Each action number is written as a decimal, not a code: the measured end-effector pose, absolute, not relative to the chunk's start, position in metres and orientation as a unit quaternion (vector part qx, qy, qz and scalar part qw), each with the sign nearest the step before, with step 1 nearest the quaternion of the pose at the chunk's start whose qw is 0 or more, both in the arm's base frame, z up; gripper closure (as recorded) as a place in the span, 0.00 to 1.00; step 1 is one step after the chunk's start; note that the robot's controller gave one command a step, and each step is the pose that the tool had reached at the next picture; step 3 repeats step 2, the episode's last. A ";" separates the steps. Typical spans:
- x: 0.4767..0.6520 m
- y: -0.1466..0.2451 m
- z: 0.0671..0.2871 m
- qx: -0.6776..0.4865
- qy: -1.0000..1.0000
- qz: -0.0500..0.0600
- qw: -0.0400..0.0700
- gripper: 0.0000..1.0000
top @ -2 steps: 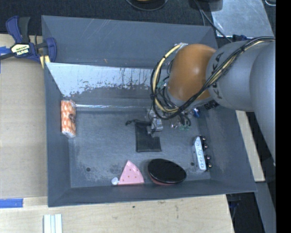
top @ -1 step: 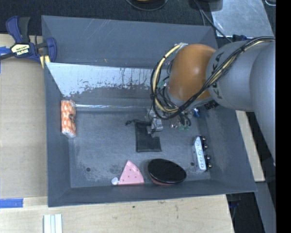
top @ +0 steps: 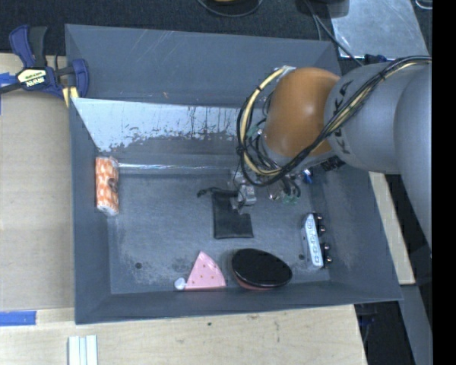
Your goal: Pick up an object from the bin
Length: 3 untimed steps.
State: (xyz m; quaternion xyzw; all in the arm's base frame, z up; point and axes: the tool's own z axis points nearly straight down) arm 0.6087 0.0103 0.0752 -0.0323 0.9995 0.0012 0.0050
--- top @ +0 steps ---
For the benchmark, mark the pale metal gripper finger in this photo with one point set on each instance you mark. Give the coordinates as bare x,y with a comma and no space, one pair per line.
235,204
244,211

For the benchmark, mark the black oval dish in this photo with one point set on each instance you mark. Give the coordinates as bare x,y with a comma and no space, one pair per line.
261,267

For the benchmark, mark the grey metal bin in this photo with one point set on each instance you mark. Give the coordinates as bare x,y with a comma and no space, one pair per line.
167,219

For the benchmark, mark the pink cheese wedge toy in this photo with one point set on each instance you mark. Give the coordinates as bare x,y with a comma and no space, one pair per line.
204,276

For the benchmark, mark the orange white-dotted packet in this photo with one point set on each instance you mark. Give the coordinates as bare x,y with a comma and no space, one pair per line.
106,186

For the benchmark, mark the brown cardboard board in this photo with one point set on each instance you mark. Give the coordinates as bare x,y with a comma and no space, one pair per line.
34,204

